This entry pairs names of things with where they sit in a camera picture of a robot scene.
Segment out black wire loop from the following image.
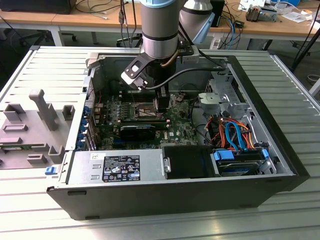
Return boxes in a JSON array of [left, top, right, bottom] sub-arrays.
[[189, 97, 210, 146]]

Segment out orange power wire bundle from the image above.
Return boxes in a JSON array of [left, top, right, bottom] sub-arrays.
[[209, 116, 256, 151]]

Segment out grey electronic device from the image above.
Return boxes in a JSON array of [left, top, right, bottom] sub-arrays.
[[245, 4, 279, 23]]

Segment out green motherboard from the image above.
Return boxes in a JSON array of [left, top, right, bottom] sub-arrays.
[[92, 91, 202, 151]]

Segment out black camera cable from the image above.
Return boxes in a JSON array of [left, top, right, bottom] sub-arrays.
[[144, 52, 227, 90]]

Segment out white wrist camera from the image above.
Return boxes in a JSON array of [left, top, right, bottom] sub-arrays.
[[120, 55, 151, 92]]

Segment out grey parts rack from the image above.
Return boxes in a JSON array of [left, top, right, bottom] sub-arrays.
[[0, 88, 76, 171]]

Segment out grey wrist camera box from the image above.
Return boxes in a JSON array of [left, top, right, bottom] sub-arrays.
[[178, 39, 201, 65]]

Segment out blue flat wire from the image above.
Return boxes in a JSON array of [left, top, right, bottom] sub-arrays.
[[224, 120, 250, 153]]

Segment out black open PC case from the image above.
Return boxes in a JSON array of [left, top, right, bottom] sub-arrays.
[[46, 51, 311, 221]]

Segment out green RAM stick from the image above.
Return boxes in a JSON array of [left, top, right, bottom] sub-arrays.
[[0, 144, 35, 152]]

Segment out silver power supply unit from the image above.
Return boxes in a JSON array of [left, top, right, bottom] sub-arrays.
[[65, 149, 168, 185]]

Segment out black equipment case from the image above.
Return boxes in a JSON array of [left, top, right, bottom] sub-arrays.
[[0, 0, 74, 15]]

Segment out white paper sheet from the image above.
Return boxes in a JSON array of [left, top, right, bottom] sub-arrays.
[[281, 6, 314, 24]]

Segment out white power strip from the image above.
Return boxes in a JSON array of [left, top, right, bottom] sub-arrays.
[[210, 36, 223, 50]]

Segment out black graphics card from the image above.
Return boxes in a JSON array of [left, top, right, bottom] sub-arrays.
[[119, 124, 157, 141]]

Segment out copper coloured wrist cable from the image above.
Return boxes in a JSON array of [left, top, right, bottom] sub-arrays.
[[161, 49, 180, 68]]

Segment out black chair base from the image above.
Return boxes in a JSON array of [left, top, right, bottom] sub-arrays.
[[116, 34, 142, 49]]

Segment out hard disk in blue carrier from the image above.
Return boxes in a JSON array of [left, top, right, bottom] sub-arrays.
[[209, 148, 270, 178]]

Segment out silver drive cage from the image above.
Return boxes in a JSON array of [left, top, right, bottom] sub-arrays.
[[196, 65, 255, 121]]

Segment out CPU socket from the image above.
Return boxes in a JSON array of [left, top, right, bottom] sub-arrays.
[[133, 101, 165, 120]]

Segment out tall black box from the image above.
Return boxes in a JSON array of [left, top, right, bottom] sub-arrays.
[[210, 0, 226, 28]]

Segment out metal socket cover frame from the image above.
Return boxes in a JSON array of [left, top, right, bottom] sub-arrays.
[[169, 94, 177, 116]]

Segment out black stand leg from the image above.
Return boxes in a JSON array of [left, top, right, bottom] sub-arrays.
[[290, 18, 320, 73]]

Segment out white cardboard box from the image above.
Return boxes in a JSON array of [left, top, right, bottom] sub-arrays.
[[238, 0, 266, 11]]

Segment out blue network cable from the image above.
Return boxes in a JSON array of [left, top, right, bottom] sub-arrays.
[[226, 14, 238, 50]]

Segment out black RAM slot white clips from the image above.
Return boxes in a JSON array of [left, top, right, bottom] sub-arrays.
[[120, 120, 171, 127], [120, 118, 171, 123], [119, 94, 155, 99], [119, 89, 155, 95]]

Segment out wooden desk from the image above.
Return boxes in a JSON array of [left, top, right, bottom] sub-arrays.
[[0, 0, 320, 43]]

